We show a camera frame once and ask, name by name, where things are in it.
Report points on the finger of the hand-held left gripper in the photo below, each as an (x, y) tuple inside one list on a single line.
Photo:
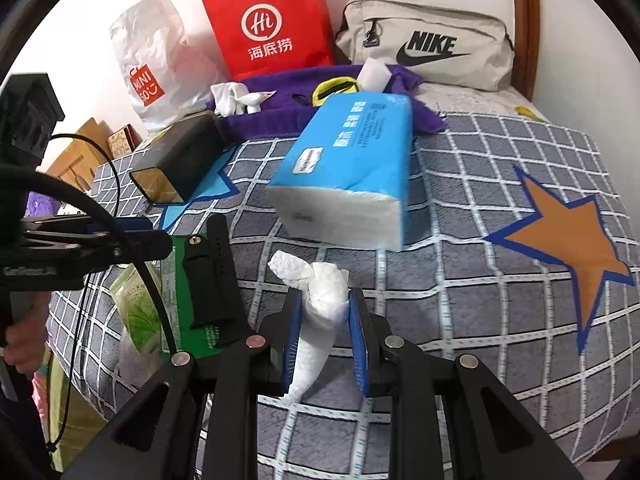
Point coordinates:
[(112, 226), (135, 249)]

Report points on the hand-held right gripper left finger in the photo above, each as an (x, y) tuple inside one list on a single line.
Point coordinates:
[(292, 340)]

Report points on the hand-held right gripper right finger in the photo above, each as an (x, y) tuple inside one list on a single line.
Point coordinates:
[(361, 340)]

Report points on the white knotted tissue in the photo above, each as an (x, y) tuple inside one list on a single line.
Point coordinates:
[(322, 300)]

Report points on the green leaf print packet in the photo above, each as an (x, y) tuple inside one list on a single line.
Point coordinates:
[(137, 305)]

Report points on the green snack packet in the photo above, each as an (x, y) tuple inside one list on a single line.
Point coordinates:
[(180, 290)]

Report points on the white cotton glove pair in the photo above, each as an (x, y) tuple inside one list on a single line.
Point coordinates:
[(232, 97)]

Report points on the yellow mesh bag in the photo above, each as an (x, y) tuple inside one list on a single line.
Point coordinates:
[(332, 89)]

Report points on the white sponge block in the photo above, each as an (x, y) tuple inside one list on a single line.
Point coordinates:
[(375, 75)]

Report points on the person's left hand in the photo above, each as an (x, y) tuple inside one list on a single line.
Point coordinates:
[(30, 335)]

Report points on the purple fluffy cloth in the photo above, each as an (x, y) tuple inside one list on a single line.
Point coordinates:
[(42, 204)]

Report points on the patterned cardboard box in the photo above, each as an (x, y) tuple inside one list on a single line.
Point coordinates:
[(121, 142)]

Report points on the dark olive tin box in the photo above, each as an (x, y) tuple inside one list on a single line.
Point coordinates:
[(185, 155)]

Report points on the grey checked blanket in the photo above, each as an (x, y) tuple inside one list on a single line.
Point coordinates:
[(475, 300)]

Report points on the green blanket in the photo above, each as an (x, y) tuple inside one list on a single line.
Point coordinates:
[(75, 410)]

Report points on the blue tissue pack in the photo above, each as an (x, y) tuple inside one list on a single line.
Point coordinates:
[(345, 160)]

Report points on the white plastic shopping bag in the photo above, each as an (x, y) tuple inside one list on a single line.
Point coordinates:
[(155, 50)]

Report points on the purple towel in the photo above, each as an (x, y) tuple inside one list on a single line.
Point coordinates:
[(280, 115)]

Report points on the red paper bag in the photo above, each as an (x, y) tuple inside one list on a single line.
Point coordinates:
[(270, 20)]

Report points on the beige canvas waist bag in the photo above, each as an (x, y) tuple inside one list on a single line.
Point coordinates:
[(430, 45)]

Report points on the brown wooden bed frame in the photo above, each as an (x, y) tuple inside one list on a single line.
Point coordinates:
[(527, 25)]

